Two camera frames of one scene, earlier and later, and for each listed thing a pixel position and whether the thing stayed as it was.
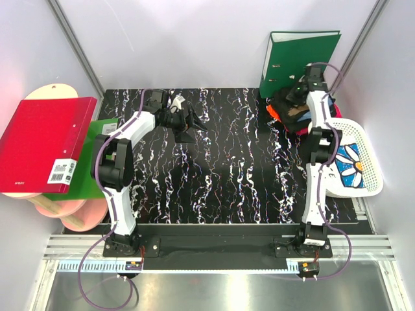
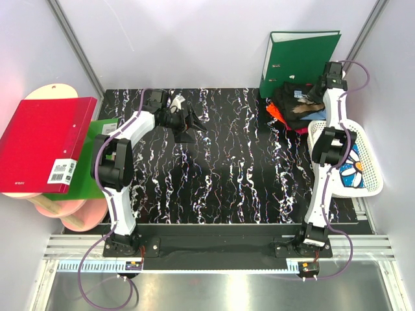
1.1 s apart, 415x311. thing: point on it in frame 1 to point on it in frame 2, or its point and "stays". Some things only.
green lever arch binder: x=287 y=54 stays
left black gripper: x=184 y=120 stays
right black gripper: x=294 y=96 to x=315 y=94
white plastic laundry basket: x=353 y=132 stays
